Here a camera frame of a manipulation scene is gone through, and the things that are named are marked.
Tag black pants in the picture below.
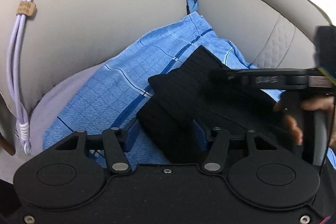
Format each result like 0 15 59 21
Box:
137 46 302 164

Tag person's right hand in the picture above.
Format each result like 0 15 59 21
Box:
273 95 335 148

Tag blue plaid bed sheet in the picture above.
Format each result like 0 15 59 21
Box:
41 0 336 169

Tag lavender cloth under sheet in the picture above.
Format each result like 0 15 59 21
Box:
30 63 104 156

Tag beige leather sofa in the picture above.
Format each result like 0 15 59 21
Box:
0 0 336 183

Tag lavender phone lanyard strap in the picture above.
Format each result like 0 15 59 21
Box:
5 0 49 157

